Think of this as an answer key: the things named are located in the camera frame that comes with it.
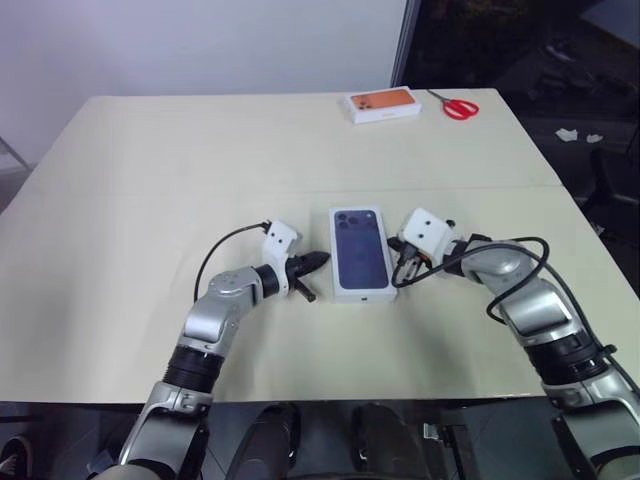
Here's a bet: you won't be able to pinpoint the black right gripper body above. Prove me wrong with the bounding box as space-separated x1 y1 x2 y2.
395 238 434 274

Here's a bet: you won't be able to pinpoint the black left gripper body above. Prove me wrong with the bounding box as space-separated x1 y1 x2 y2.
284 253 305 295

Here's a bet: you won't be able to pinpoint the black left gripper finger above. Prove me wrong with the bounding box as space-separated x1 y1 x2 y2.
296 250 331 275
294 276 318 303

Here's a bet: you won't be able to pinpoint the orange phone picture box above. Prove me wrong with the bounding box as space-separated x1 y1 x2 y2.
342 88 423 127

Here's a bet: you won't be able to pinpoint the dark sneaker with white sole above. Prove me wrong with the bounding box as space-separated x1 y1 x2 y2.
0 433 35 475

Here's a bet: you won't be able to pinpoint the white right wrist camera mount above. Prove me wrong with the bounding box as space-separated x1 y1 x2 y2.
397 208 460 268

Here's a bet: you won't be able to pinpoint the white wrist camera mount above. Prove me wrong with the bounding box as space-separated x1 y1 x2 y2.
261 217 307 297
397 208 460 268

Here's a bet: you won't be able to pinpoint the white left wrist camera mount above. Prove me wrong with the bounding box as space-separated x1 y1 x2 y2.
261 217 307 297

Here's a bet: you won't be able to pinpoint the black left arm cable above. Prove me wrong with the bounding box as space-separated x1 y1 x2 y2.
193 222 270 303

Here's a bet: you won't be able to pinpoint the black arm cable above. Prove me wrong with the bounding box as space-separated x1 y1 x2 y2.
390 235 640 397
193 222 270 303

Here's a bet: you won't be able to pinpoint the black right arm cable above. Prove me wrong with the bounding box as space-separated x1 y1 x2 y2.
390 235 640 397

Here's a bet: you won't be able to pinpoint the red handled scissors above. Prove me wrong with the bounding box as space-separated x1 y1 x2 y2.
426 89 481 122

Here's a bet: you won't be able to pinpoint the metal table frame bracket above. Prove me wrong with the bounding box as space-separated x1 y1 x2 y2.
421 421 470 454

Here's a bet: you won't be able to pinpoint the grey metal partition post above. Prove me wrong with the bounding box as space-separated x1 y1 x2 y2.
389 0 422 91

